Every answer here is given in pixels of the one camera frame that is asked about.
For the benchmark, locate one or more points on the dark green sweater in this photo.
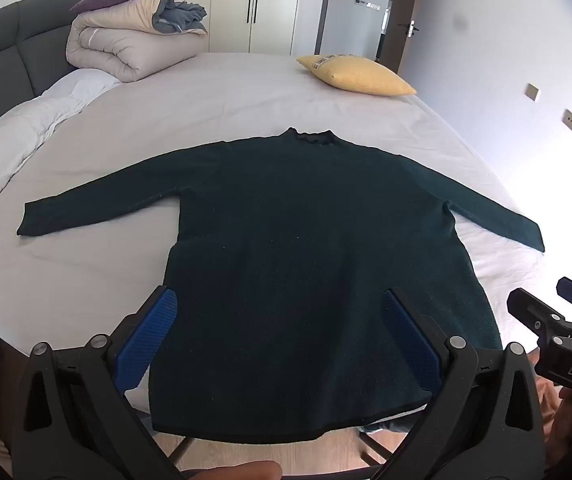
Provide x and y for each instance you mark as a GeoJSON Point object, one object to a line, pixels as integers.
{"type": "Point", "coordinates": [291, 260]}

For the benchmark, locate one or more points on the beige folded comforter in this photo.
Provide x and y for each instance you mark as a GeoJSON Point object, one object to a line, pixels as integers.
{"type": "Point", "coordinates": [115, 45]}

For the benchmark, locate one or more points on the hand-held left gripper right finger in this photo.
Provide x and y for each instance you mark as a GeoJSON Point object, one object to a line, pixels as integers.
{"type": "Point", "coordinates": [411, 335]}

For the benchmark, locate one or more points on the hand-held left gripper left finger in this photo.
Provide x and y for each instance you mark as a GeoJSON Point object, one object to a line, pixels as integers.
{"type": "Point", "coordinates": [148, 332]}

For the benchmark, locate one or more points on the cream wardrobe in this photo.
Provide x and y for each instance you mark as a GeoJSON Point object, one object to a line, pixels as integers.
{"type": "Point", "coordinates": [225, 0]}

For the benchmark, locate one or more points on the person's left hand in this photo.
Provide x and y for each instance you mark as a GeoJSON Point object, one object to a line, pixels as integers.
{"type": "Point", "coordinates": [236, 472]}

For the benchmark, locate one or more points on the yellow pillow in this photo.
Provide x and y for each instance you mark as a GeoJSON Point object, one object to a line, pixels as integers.
{"type": "Point", "coordinates": [361, 77]}

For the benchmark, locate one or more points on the white duvet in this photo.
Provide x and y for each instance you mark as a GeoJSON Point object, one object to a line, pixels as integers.
{"type": "Point", "coordinates": [25, 125]}

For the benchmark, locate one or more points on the blue grey blanket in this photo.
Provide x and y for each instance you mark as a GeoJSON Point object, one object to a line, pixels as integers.
{"type": "Point", "coordinates": [180, 15]}

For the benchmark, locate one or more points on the dark brown door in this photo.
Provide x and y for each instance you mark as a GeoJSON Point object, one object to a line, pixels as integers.
{"type": "Point", "coordinates": [406, 0]}

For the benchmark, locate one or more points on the dark grey padded headboard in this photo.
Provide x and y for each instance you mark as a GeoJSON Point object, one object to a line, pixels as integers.
{"type": "Point", "coordinates": [5, 55]}

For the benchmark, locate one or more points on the bed with white sheet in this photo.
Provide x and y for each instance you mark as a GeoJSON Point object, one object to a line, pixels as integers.
{"type": "Point", "coordinates": [215, 100]}

